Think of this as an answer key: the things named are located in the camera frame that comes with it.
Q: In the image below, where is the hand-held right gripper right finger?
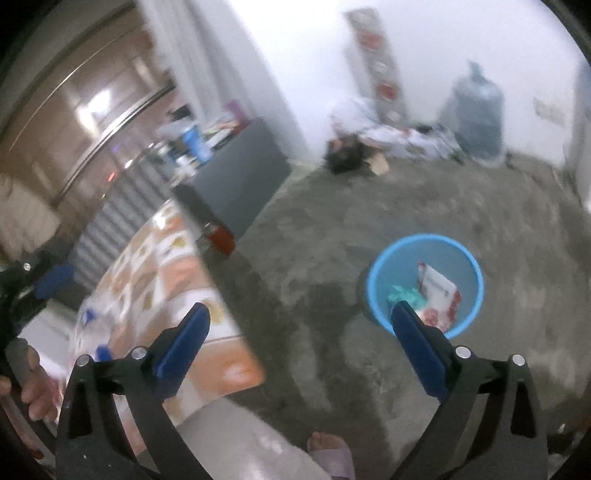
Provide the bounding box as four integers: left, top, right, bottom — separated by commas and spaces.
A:
390, 300, 550, 480

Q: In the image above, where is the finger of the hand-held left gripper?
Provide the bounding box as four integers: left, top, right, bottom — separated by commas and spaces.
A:
14, 251, 75, 301

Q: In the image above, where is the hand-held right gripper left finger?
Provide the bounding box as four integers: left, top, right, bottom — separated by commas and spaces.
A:
55, 302, 212, 480

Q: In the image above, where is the teal plastic bag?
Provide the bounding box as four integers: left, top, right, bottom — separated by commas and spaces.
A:
387, 285, 430, 311

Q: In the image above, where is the red and white paper bag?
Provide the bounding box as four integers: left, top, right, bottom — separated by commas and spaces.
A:
416, 262, 463, 334

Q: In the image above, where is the clear bottle with blue cap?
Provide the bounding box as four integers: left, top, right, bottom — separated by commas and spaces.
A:
76, 298, 116, 365

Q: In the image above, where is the blue plastic basket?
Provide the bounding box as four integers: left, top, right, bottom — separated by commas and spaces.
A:
367, 234, 485, 337

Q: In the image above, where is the person's left hand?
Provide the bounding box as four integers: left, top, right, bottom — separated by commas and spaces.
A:
0, 346, 62, 422

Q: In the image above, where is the metal railing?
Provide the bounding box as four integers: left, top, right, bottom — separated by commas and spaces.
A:
74, 173, 160, 282

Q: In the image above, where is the small red object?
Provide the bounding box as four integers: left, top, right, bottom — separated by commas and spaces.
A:
203, 224, 236, 254

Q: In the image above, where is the person's foot in slipper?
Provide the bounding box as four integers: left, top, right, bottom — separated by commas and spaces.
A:
307, 431, 356, 480

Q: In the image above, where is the grey cabinet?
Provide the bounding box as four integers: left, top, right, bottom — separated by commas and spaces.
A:
173, 117, 293, 243

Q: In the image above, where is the blue detergent bottle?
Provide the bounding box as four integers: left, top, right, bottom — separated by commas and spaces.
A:
182, 124, 213, 164

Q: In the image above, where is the printed white cloth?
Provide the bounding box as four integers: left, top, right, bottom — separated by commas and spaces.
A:
383, 124, 462, 160

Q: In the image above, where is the dark box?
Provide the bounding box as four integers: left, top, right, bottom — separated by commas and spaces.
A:
323, 136, 376, 175

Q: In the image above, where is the white shopping bag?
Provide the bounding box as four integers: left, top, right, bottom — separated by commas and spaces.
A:
330, 97, 384, 139

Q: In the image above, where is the large water jug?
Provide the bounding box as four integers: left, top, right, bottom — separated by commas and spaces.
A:
438, 60, 505, 160

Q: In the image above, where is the tall patterned panel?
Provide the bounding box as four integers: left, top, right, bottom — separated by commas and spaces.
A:
344, 7, 409, 125

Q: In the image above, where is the wall socket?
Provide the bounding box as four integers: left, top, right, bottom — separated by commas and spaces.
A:
533, 97, 566, 123

